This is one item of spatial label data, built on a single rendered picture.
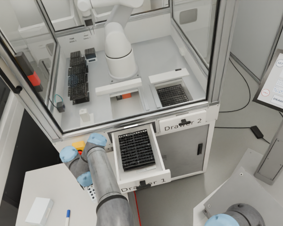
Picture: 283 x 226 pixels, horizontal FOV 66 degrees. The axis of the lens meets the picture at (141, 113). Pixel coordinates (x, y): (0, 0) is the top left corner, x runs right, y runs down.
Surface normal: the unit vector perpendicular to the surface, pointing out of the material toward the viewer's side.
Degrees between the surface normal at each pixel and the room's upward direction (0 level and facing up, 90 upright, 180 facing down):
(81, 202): 0
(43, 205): 0
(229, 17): 90
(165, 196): 0
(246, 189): 46
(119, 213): 24
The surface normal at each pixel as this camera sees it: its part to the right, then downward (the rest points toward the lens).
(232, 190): -0.72, -0.16
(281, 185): -0.07, -0.63
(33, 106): 0.19, 0.71
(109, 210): -0.17, -0.77
